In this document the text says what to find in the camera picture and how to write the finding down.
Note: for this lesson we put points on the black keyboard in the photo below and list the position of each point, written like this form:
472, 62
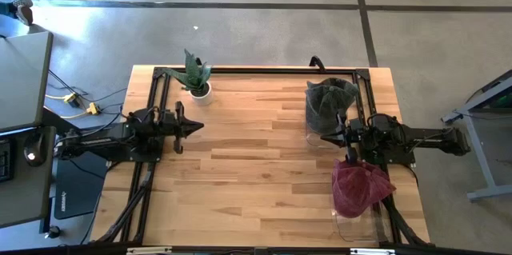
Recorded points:
5, 161

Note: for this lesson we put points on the black aluminium rig frame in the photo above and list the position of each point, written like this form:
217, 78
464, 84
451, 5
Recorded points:
260, 70

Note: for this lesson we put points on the black curved bracket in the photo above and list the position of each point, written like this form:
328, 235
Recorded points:
317, 62

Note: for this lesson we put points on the black caster wheel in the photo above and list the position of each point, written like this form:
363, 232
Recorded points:
53, 232

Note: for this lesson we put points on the grey office desk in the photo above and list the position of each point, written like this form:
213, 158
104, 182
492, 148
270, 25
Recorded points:
22, 83

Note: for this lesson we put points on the black beam with silver brackets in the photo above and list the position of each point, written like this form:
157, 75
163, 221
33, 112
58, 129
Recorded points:
240, 252

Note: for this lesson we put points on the person's foot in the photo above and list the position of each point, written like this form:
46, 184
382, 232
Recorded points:
22, 9

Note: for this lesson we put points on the grey metal table frame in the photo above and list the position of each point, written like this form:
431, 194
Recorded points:
480, 159

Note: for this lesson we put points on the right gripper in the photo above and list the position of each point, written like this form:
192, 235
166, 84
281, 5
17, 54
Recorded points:
354, 135

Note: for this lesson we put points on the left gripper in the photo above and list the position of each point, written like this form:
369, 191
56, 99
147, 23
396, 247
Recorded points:
179, 143

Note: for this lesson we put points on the dark green baseball cap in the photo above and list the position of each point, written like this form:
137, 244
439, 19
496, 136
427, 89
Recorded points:
324, 115

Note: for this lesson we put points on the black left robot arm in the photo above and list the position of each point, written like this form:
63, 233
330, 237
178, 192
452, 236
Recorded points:
96, 141

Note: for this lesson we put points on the black computer mouse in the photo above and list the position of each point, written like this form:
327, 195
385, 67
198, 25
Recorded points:
34, 149

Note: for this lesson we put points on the snake plant in white pot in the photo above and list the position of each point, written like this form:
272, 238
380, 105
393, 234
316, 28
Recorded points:
198, 83

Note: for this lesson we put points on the clear plastic bin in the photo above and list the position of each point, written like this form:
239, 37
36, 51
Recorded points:
316, 142
356, 232

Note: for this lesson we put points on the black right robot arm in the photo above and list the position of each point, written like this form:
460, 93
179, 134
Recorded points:
424, 143

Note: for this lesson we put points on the grey baseball cap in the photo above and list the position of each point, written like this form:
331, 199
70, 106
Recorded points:
349, 89

